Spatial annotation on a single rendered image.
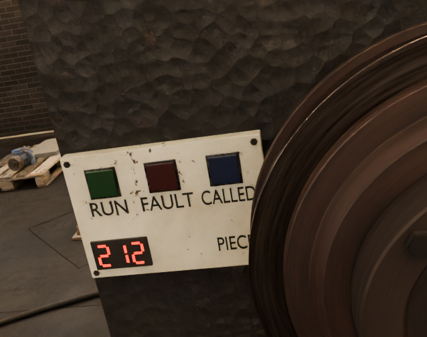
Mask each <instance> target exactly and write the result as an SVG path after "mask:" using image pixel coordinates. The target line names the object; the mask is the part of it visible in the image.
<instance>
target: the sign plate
mask: <svg viewBox="0 0 427 337"><path fill-rule="evenodd" d="M233 154H236V155H237V159H238V168H239V173H240V182H237V183H226V184H219V185H212V183H211V175H210V171H209V163H208V158H210V157H216V156H227V155H233ZM60 162H61V166H62V170H63V173H64V177H65V180H66V184H67V187H68V192H69V194H70V198H71V202H72V206H73V209H74V213H75V216H76V220H77V223H78V228H79V230H80V234H81V238H82V242H83V245H84V249H85V252H86V257H87V259H88V263H89V266H90V271H91V274H92V277H93V278H96V277H111V276H119V275H134V274H142V273H157V272H166V271H181V270H189V269H204V268H213V267H227V266H236V265H249V264H248V254H249V242H250V218H251V210H252V200H253V196H254V190H255V187H256V182H257V179H258V175H259V173H260V169H261V167H262V164H263V162H264V153H263V147H262V137H261V131H260V130H251V131H245V132H235V133H229V134H219V135H213V136H204V137H198V138H188V139H182V140H172V141H167V142H156V143H150V144H140V145H134V146H124V147H119V148H109V149H103V150H93V151H87V152H77V153H72V154H65V155H64V156H63V157H62V158H60ZM166 162H173V164H174V167H175V174H176V178H177V184H178V189H171V190H165V191H153V192H151V189H150V185H149V180H148V176H147V170H146V165H150V164H160V163H166ZM110 169H112V170H113V173H114V179H115V182H116V187H117V190H118V195H117V196H111V197H99V198H92V196H91V193H90V188H89V185H88V181H87V178H86V173H87V172H93V171H104V170H110ZM138 241H139V242H140V244H143V248H144V251H142V254H136V255H135V260H136V261H144V262H145V263H141V264H137V263H136V262H133V257H132V255H134V252H138V251H141V245H140V244H136V245H132V243H131V242H138ZM98 245H106V247H101V248H98ZM123 245H125V246H126V250H127V253H125V252H124V248H123ZM107 247H109V250H110V255H108V253H107V250H106V248H107ZM101 255H108V257H101V260H102V265H100V263H99V260H98V258H99V257H100V256H101ZM126 255H128V257H129V261H130V262H129V263H127V261H126ZM106 264H110V265H111V266H110V267H103V265H106Z"/></svg>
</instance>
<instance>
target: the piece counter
mask: <svg viewBox="0 0 427 337"><path fill-rule="evenodd" d="M131 243H132V245H136V244H140V242H139V241H138V242H131ZM140 245H141V251H138V252H134V255H132V257H133V262H136V263H137V264H141V263H145V262H144V261H136V260H135V255H136V254H142V251H144V248H143V244H140ZM101 247H106V245H98V248H101ZM123 248H124V252H125V253H127V250H126V246H125V245H123ZM106 250H107V253H108V255H110V250H109V247H107V248H106ZM108 255H101V256H100V257H99V258H98V260H99V263H100V265H102V260H101V257H108ZM126 261H127V263H129V262H130V261H129V257H128V255H126ZM110 266H111V265H110V264H106V265H103V267H110Z"/></svg>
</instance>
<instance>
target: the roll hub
mask: <svg viewBox="0 0 427 337"><path fill-rule="evenodd" d="M420 230H427V174H426V175H424V176H423V177H421V178H420V179H418V180H417V181H416V182H414V183H413V184H411V185H410V186H409V187H408V188H407V189H406V190H404V191H403V192H402V193H400V194H399V195H398V196H397V197H396V198H395V199H394V200H393V201H392V202H391V203H390V204H389V205H388V206H387V208H386V209H385V210H384V211H383V213H382V214H381V215H380V216H379V217H378V218H377V220H376V222H375V223H374V224H373V226H372V227H371V229H370V230H369V232H368V234H367V236H366V237H365V239H364V241H363V243H362V245H361V248H360V250H359V253H358V255H357V259H356V261H355V265H354V268H353V274H352V278H351V311H352V314H353V320H354V323H355V327H356V330H357V335H358V337H427V259H420V260H415V259H414V258H413V257H412V255H411V254H410V252H409V251H408V250H407V249H406V247H405V245H404V244H405V242H406V241H407V239H408V238H409V236H410V234H411V232H413V231H420Z"/></svg>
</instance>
